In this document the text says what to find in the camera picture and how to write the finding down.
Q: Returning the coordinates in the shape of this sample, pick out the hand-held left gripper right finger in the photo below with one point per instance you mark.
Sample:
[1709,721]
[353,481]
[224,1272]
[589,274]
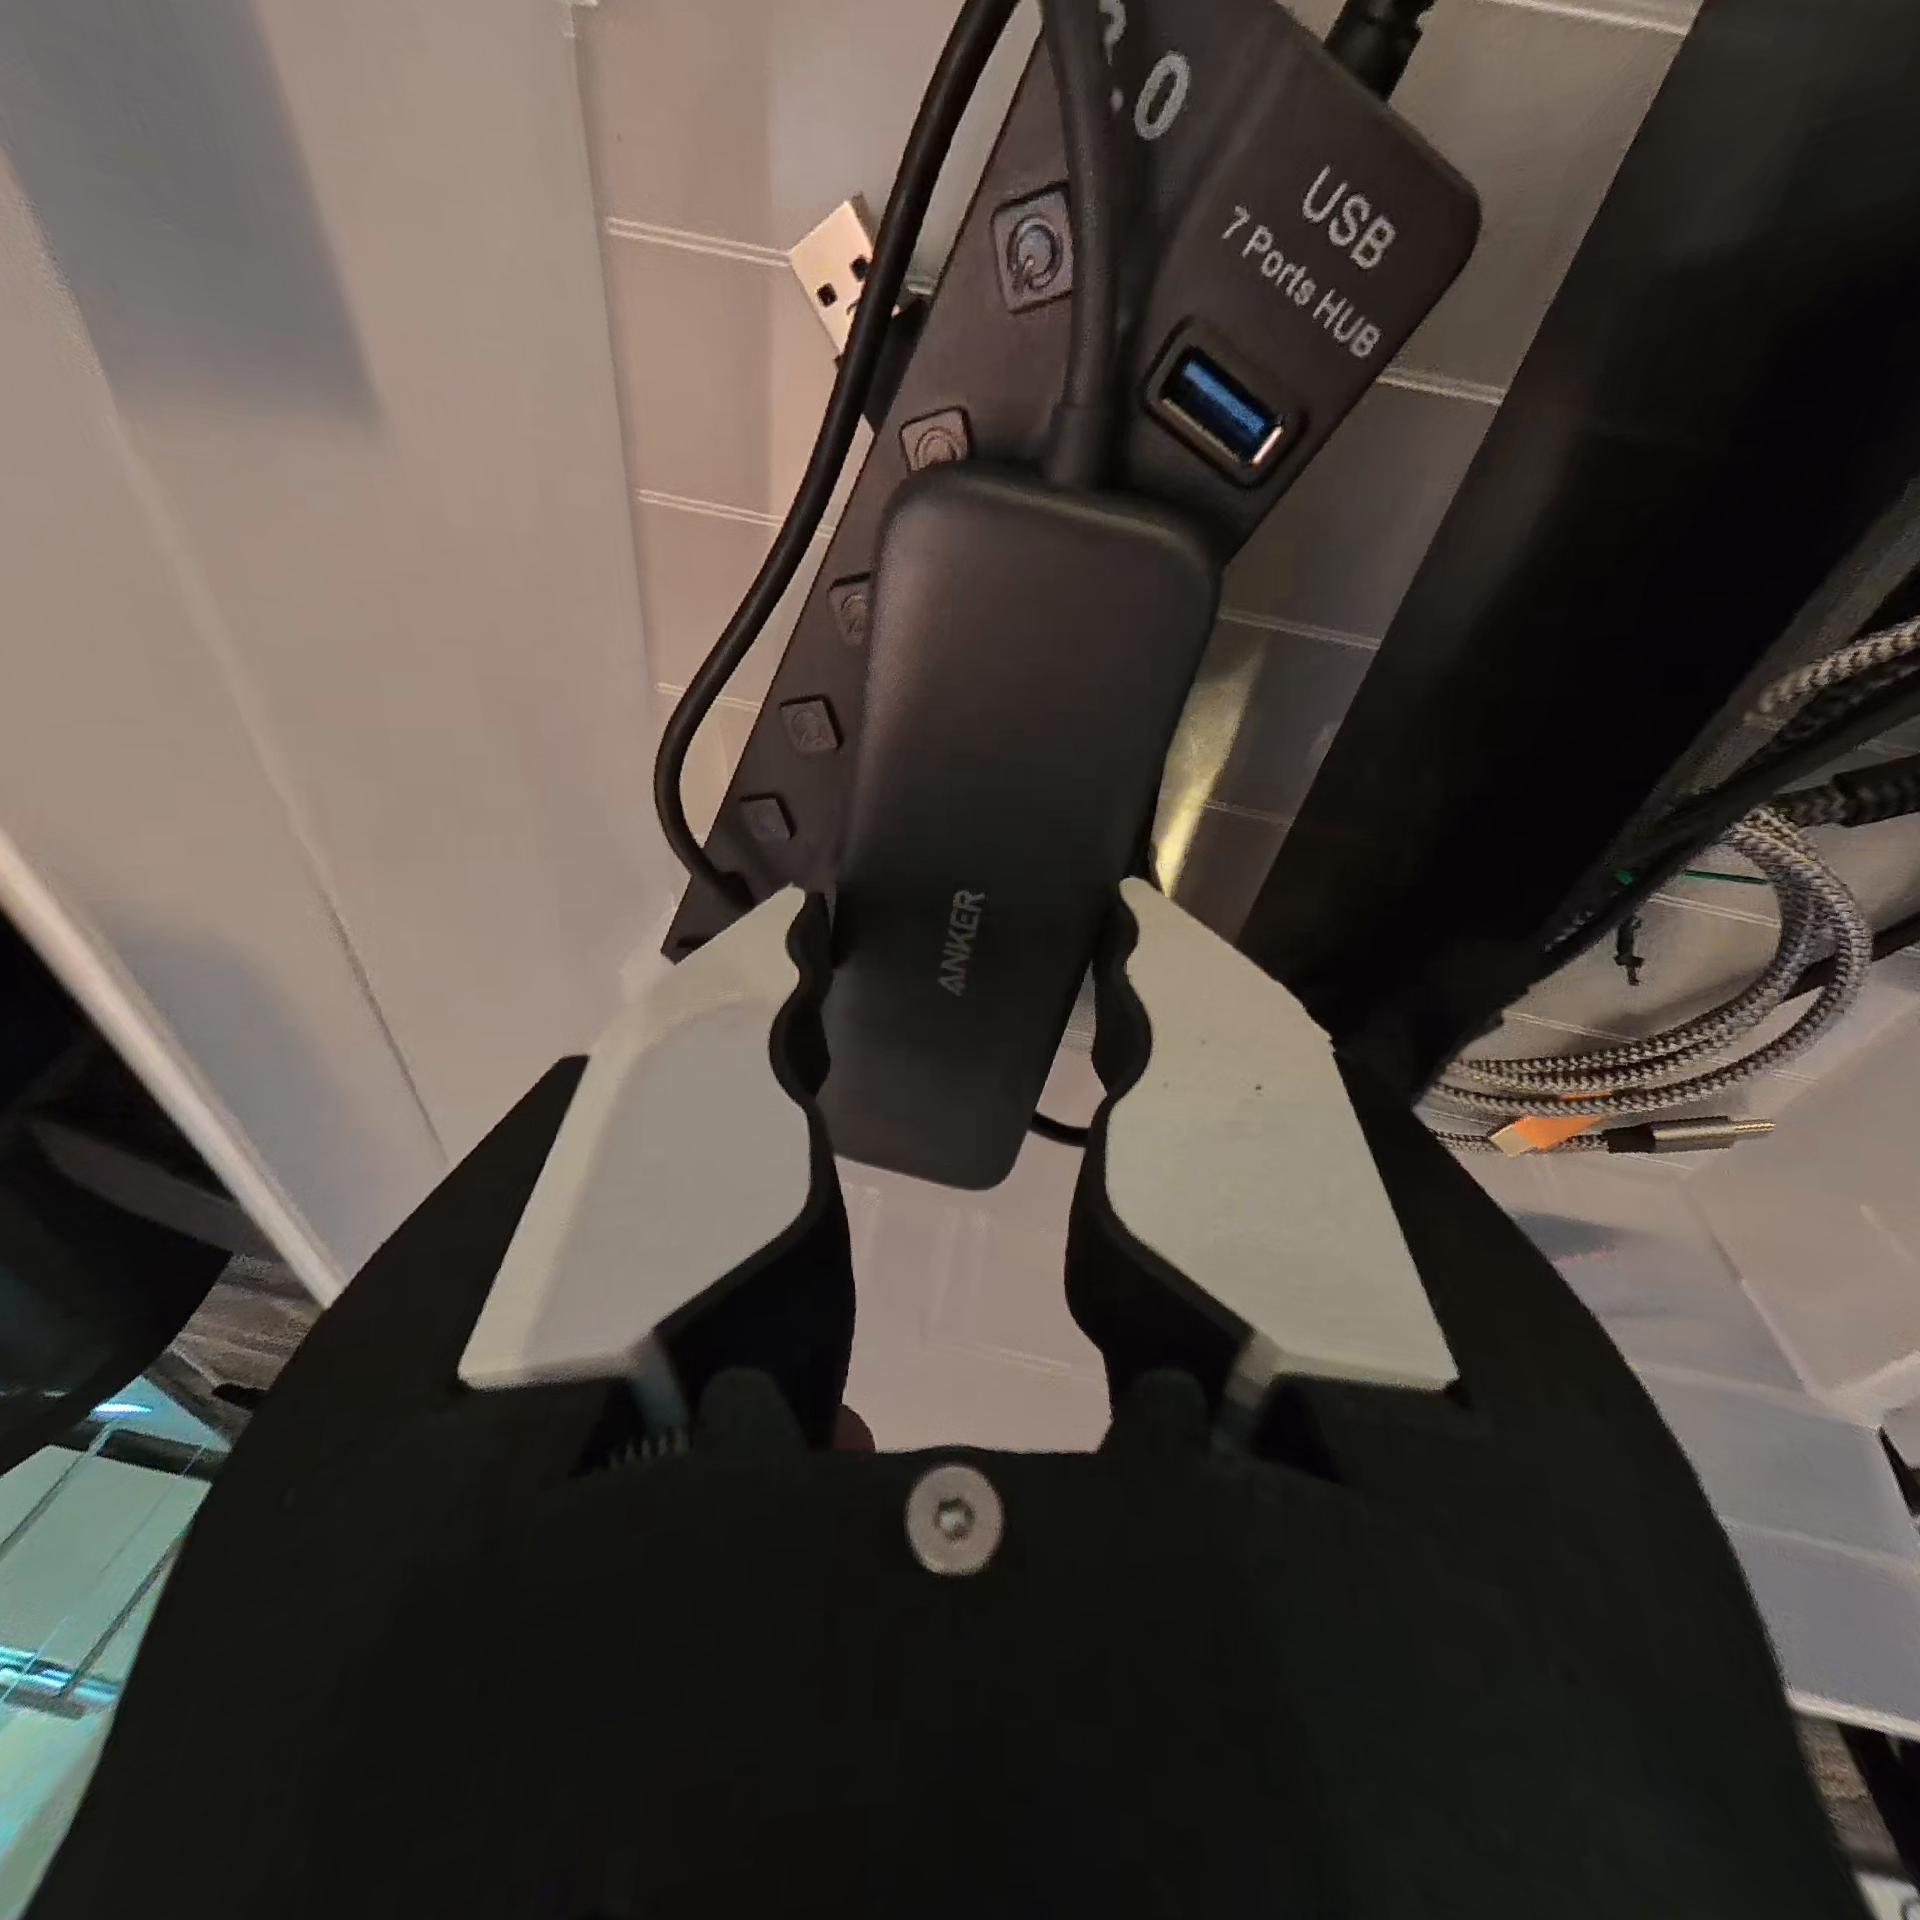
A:
[1276,1197]

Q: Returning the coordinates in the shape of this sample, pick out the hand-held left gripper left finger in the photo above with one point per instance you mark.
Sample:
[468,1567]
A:
[644,1197]

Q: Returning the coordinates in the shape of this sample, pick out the slim black usb hub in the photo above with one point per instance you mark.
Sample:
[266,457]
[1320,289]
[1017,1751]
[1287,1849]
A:
[992,838]

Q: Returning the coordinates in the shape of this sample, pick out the clear plastic bin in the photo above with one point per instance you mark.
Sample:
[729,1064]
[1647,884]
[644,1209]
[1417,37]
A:
[354,601]

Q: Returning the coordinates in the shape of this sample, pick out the black bin divider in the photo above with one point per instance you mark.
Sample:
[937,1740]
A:
[1625,547]

